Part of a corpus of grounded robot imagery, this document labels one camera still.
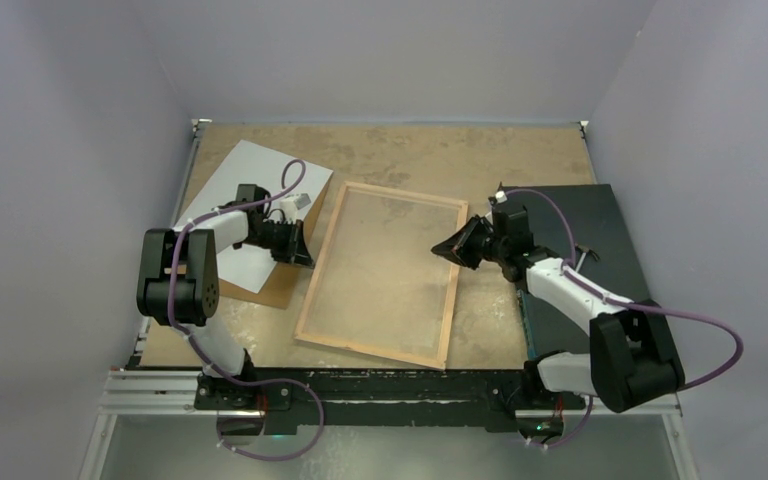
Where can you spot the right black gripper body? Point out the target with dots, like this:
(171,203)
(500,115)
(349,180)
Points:
(496,248)

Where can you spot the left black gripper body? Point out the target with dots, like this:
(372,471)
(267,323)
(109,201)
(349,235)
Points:
(277,237)

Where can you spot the brown backing board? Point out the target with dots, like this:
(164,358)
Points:
(279,287)

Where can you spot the wooden picture frame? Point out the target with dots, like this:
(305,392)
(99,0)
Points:
(308,298)

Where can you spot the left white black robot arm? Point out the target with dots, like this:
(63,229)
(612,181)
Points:
(178,280)

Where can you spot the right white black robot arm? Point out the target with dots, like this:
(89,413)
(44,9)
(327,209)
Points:
(632,357)

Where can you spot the dark blue book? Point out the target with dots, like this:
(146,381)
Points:
(596,221)

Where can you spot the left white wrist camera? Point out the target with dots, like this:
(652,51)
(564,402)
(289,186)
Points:
(294,206)

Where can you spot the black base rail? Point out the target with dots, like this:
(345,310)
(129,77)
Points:
(497,401)

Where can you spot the aluminium frame rails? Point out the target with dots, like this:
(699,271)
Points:
(148,427)

